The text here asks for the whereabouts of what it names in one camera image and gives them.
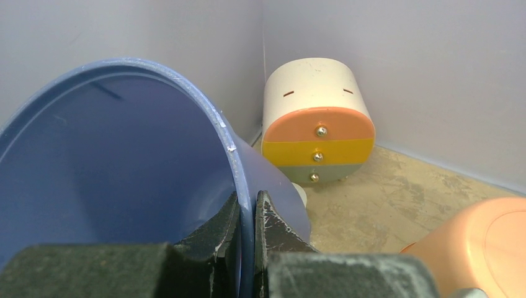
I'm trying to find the pale green perforated basket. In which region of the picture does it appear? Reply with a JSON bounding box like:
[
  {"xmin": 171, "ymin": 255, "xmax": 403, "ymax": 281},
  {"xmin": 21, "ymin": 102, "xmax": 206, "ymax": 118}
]
[{"xmin": 292, "ymin": 183, "xmax": 308, "ymax": 208}]

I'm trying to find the cream cabinet with coloured drawers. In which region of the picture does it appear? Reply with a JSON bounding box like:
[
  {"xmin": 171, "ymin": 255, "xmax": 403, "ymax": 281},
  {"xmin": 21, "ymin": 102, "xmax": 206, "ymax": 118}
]
[{"xmin": 261, "ymin": 58, "xmax": 375, "ymax": 184}]

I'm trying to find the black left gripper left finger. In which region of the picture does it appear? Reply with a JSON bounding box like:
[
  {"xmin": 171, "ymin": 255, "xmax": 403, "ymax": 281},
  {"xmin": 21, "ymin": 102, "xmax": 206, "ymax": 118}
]
[{"xmin": 1, "ymin": 193, "xmax": 240, "ymax": 297}]

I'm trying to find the blue plastic bucket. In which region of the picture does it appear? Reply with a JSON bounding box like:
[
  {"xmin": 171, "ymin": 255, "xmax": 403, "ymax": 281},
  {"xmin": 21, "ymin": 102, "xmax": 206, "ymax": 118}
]
[{"xmin": 1, "ymin": 58, "xmax": 311, "ymax": 297}]

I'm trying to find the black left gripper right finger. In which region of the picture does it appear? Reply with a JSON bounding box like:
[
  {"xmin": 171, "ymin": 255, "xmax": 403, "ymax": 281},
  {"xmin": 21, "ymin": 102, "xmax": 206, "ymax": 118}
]
[{"xmin": 254, "ymin": 190, "xmax": 490, "ymax": 298}]

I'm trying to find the orange plastic bucket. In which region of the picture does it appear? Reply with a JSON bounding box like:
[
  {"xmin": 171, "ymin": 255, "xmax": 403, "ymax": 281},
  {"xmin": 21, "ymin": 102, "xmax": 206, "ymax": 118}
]
[{"xmin": 402, "ymin": 197, "xmax": 525, "ymax": 297}]

